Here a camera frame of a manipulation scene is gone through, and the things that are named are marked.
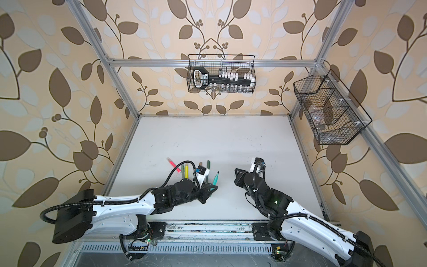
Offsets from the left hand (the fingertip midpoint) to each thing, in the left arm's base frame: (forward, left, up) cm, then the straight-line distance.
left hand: (215, 185), depth 74 cm
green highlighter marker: (+2, 0, +1) cm, 3 cm away
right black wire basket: (+24, -53, +22) cm, 62 cm away
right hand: (+6, -9, +2) cm, 11 cm away
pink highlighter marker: (+18, +25, -14) cm, 34 cm away
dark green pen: (+18, +4, -14) cm, 23 cm away
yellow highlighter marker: (+13, +17, -14) cm, 25 cm away
